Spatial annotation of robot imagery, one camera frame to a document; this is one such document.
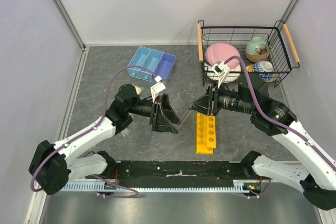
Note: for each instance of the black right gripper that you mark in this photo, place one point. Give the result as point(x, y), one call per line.
point(208, 103)

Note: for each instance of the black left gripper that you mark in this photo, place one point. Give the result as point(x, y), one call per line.
point(157, 120)

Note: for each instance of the clear glass test tube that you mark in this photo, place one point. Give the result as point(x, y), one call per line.
point(184, 118)

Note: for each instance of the yellow test tube rack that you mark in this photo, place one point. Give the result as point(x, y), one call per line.
point(205, 134)

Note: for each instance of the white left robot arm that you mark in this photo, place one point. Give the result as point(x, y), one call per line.
point(55, 164)

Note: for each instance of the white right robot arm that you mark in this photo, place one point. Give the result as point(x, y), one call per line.
point(316, 180)

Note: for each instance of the bag of beige powder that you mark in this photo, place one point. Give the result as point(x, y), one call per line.
point(138, 89)

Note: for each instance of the clear plastic dropper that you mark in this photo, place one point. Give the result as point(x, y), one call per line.
point(125, 132)

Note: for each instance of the white plate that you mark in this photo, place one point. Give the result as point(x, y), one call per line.
point(232, 76)

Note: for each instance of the blue three-compartment drawer box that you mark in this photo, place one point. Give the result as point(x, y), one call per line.
point(146, 60)

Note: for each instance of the pink plate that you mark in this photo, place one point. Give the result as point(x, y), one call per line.
point(220, 52)

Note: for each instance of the blue white patterned bowl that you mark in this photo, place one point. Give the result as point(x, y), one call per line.
point(264, 69)

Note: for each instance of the green brown ceramic bowl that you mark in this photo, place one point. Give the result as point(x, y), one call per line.
point(257, 50)

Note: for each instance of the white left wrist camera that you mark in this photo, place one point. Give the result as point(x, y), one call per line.
point(157, 88)

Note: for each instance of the black wire basket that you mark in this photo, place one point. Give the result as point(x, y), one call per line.
point(282, 52)

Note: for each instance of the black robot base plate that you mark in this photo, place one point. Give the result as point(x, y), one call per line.
point(177, 173)

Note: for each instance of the white slotted cable duct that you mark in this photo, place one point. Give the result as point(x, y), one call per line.
point(102, 187)

